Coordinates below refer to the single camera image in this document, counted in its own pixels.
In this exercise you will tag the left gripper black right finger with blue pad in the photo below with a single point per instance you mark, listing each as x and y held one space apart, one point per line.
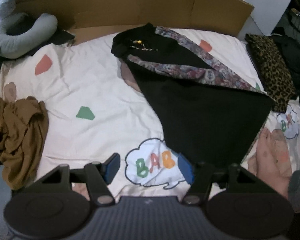
199 177

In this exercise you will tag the brown cardboard sheet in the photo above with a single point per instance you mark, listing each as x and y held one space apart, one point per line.
90 19

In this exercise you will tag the black clothes pile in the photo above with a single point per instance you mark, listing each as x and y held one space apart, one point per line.
289 49

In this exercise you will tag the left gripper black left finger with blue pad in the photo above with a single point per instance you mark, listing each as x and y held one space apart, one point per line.
97 178

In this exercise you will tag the grey neck pillow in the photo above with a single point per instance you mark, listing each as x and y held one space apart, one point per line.
15 46

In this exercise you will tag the brown crumpled garment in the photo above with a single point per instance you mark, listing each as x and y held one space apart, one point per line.
23 129

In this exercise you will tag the black floral trim garment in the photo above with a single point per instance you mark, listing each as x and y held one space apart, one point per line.
208 112

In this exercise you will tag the white patterned bed sheet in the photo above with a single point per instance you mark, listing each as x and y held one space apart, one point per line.
93 113

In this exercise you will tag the leopard print garment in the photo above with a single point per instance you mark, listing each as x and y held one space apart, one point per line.
272 70

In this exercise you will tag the bare foot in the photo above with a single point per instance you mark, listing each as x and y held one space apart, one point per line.
271 162

